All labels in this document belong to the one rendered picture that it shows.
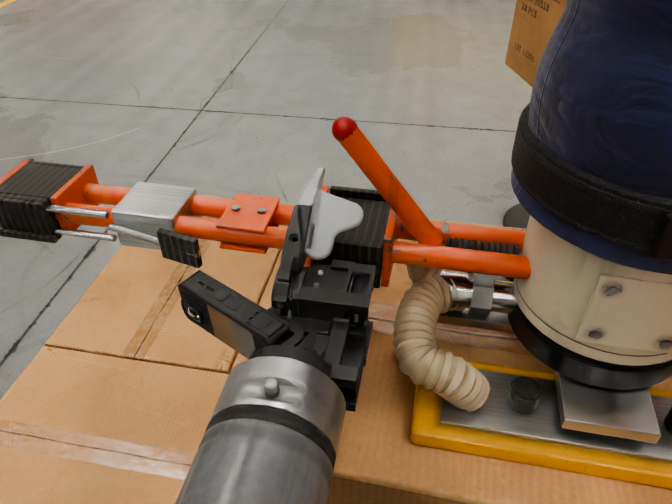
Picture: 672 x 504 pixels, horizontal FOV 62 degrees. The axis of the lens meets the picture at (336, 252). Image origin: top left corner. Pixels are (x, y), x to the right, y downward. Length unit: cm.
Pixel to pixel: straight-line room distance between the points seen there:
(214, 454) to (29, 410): 87
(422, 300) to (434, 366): 7
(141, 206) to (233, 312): 20
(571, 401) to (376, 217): 25
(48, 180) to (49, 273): 175
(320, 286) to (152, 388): 73
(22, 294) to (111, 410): 128
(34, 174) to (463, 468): 54
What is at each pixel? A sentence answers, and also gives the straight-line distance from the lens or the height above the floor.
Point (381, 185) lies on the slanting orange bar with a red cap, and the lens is 52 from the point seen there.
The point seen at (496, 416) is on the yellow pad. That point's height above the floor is 97.
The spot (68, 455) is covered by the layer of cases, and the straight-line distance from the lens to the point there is 112.
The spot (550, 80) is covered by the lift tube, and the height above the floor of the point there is 126.
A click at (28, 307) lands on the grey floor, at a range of 231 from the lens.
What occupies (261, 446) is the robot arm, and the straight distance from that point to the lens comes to 36.
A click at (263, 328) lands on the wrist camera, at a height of 110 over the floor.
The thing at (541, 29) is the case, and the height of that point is 82.
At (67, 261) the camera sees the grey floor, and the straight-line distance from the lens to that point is 246.
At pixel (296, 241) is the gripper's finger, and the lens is 47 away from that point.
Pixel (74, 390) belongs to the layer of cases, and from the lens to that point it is 121.
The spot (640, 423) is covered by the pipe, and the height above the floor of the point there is 99.
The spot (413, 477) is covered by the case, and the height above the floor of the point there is 95.
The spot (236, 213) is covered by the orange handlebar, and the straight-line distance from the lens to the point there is 59.
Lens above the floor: 142
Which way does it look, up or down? 39 degrees down
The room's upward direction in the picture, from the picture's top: straight up
